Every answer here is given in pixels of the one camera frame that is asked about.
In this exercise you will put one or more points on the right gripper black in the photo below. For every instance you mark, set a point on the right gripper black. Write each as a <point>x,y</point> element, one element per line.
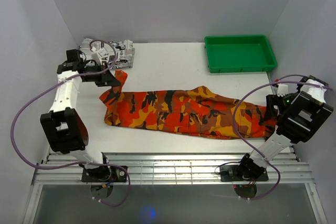
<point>271,100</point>

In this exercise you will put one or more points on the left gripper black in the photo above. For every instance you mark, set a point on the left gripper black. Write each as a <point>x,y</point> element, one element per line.
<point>106,78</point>

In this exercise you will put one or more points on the orange camouflage trousers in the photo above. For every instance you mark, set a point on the orange camouflage trousers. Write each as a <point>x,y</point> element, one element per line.
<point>197,112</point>

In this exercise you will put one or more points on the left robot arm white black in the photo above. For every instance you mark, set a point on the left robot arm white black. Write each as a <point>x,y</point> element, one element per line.
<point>63,127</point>

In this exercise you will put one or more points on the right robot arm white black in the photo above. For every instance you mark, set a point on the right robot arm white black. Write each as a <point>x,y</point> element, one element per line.
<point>298,116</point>

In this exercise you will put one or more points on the folded newspaper print trousers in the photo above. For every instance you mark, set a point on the folded newspaper print trousers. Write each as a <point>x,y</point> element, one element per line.
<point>120,54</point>

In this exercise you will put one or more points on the green plastic tray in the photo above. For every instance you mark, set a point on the green plastic tray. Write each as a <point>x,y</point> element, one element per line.
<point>239,53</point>

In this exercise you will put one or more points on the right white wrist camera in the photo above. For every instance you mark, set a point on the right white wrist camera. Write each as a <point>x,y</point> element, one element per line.
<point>282,89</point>

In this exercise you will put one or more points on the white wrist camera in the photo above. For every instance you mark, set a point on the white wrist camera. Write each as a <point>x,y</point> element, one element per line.
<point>282,89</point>
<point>98,54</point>

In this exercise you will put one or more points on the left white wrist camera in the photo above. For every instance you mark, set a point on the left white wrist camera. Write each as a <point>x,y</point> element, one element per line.
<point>98,54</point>

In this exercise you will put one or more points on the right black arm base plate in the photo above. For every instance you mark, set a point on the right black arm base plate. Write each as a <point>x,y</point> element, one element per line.
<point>229,173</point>

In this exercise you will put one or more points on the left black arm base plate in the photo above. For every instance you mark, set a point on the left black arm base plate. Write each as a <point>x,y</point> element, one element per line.
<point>118,174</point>

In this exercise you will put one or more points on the aluminium rail frame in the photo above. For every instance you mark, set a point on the aluminium rail frame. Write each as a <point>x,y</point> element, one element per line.
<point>157,158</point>

